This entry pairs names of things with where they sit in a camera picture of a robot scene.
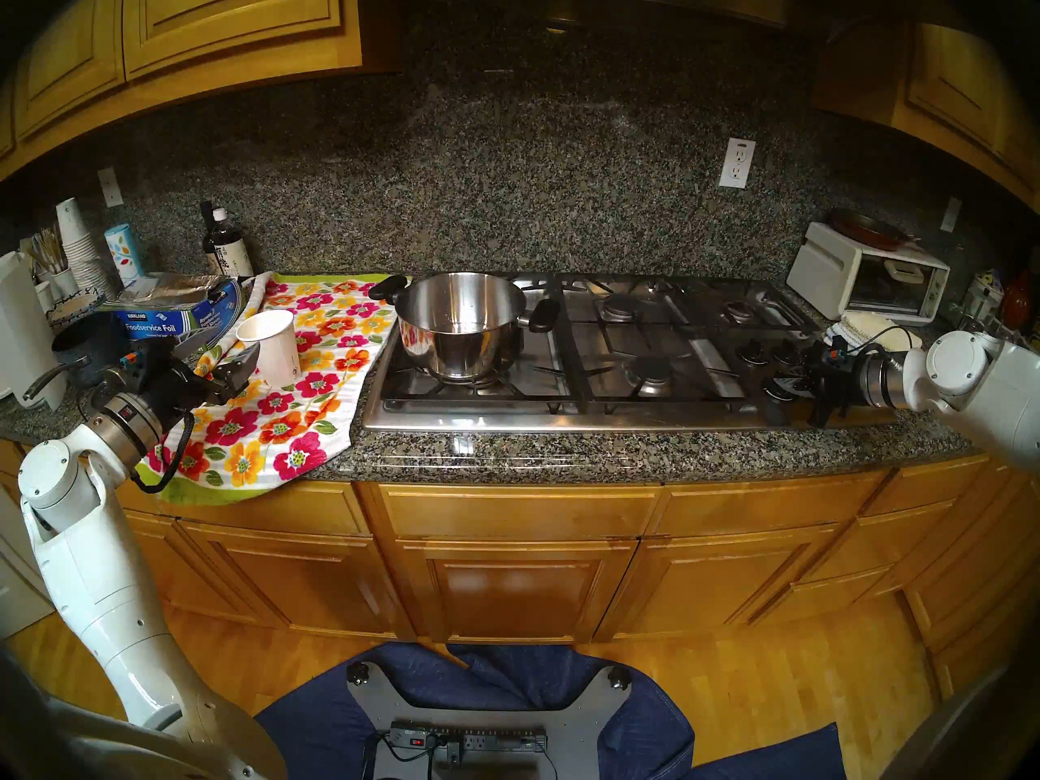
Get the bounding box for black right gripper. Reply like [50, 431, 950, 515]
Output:
[778, 340, 864, 428]

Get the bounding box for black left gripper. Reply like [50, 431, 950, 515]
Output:
[146, 342, 262, 431]

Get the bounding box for white paper cup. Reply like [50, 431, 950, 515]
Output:
[236, 308, 302, 388]

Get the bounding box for colourful patterned paper cup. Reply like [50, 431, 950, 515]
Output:
[104, 223, 149, 285]

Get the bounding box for stainless steel pot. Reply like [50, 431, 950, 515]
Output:
[370, 271, 561, 383]

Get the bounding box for narrow black cast iron grate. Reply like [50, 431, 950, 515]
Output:
[715, 287, 817, 340]

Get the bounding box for floral printed cloth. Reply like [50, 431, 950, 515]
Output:
[134, 272, 401, 507]

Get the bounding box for striped blue yellow dish towel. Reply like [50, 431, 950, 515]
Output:
[825, 311, 923, 353]

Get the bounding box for blue Kirkland foil box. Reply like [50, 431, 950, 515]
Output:
[110, 276, 245, 340]

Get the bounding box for stainless steel gas cooktop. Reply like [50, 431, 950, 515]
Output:
[360, 271, 899, 436]

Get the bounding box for white kitchen appliance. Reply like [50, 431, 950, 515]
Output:
[786, 222, 951, 326]

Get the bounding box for soy sauce bottle white cap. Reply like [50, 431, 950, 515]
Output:
[207, 208, 255, 280]

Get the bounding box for wide black cast iron grate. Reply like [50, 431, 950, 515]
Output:
[380, 273, 590, 405]
[561, 276, 752, 403]

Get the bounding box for dark red plate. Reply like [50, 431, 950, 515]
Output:
[827, 208, 915, 253]

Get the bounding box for patterned shallow bowl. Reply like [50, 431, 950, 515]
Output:
[47, 289, 108, 326]

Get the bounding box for metal measuring cups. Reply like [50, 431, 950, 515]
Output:
[955, 311, 1016, 340]

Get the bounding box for white patterned ceramic jar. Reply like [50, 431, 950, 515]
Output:
[963, 271, 1004, 320]

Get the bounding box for tall white container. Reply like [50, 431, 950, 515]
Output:
[0, 250, 68, 411]

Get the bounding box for stack of white paper cups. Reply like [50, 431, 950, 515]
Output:
[55, 197, 109, 293]

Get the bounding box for wooden chopsticks bundle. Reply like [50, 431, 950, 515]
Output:
[31, 227, 74, 274]

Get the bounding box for red brown vase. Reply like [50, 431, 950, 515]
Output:
[1001, 268, 1037, 331]

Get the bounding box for white appliance door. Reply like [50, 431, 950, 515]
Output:
[0, 486, 54, 637]

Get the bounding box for wooden base cabinets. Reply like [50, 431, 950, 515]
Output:
[0, 437, 1040, 698]

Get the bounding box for dark blue cloth cover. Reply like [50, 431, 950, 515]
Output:
[253, 640, 852, 780]

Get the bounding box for black power strip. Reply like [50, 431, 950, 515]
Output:
[388, 720, 550, 755]

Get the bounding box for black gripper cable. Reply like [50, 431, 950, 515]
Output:
[845, 325, 915, 357]
[130, 413, 196, 495]

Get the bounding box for black saucepan with handle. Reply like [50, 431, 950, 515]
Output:
[23, 311, 135, 403]

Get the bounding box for wooden wall cabinet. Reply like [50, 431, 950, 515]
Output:
[812, 19, 1040, 210]
[0, 0, 365, 182]

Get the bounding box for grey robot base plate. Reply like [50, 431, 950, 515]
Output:
[347, 661, 633, 780]

